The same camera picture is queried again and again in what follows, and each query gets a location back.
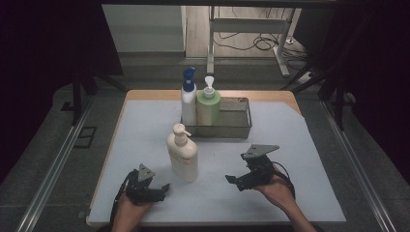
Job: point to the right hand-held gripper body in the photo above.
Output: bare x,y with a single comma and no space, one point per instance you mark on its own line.
261,172

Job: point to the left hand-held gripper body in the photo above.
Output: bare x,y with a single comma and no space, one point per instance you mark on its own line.
140,193

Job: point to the cream pump bottle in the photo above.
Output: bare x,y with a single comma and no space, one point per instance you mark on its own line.
183,158

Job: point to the metal mesh basket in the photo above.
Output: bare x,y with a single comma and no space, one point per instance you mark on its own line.
235,119

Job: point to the green pump bottle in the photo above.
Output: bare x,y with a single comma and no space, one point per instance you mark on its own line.
208,109

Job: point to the white bottle with blue pump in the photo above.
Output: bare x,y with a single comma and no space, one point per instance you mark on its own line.
188,106

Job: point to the person's left hand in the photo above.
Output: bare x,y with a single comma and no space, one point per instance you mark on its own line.
127,216

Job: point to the person's right hand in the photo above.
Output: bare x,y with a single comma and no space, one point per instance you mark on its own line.
278,191

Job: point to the pale blue table mat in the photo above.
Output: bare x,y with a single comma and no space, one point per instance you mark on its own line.
209,206

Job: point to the dark floor socket plate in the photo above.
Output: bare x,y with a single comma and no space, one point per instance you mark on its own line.
85,137

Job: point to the black tripod stand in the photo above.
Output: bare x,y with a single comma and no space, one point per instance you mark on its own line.
338,103

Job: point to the white power strip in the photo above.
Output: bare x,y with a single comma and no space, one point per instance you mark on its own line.
306,78

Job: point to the aluminium floor rail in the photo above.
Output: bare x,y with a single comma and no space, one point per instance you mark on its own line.
51,174
357,167

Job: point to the white desk frame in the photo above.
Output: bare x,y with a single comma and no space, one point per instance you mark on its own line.
248,25

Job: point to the white wall panel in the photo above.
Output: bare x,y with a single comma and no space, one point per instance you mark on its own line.
145,29

